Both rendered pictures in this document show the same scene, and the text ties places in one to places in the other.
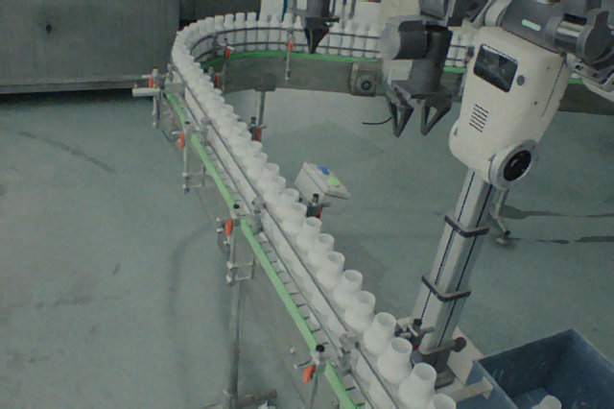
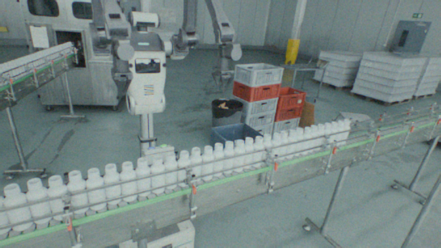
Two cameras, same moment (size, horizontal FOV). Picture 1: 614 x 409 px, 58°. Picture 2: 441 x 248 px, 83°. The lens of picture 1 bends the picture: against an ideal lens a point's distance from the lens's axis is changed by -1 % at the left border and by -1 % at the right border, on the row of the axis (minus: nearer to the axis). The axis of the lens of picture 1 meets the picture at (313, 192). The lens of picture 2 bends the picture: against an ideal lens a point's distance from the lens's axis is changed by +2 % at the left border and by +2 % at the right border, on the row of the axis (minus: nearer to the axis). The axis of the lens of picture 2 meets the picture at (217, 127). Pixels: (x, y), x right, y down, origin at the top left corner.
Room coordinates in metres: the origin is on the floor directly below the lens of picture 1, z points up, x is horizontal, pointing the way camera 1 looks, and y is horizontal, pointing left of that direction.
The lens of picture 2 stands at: (1.00, 1.02, 1.72)
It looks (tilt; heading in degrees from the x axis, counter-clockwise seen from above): 24 degrees down; 269
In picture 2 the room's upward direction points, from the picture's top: 5 degrees clockwise
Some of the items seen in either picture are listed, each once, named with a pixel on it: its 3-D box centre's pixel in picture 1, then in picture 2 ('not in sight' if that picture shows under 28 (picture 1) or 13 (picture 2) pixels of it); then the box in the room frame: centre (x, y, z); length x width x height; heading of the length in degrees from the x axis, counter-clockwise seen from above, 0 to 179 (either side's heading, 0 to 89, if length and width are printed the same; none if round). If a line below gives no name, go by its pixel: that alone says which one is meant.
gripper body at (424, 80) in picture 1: (425, 76); (223, 64); (0.98, -0.17, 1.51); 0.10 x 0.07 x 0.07; 120
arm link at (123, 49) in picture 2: not in sight; (121, 41); (1.35, 0.09, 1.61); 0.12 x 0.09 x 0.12; 122
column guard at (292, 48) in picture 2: not in sight; (291, 52); (-2.06, -9.83, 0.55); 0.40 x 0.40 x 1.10; 30
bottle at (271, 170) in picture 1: (269, 195); (170, 170); (1.17, 0.11, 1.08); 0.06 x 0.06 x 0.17
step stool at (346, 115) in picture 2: not in sight; (350, 124); (-1.30, -2.86, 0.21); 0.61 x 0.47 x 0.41; 83
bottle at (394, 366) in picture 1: (389, 379); (274, 147); (0.65, -0.18, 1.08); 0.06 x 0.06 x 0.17
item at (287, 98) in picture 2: not in sight; (283, 97); (-0.16, -3.02, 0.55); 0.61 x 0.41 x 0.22; 33
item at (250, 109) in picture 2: not in sight; (254, 103); (0.40, -2.58, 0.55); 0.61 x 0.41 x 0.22; 37
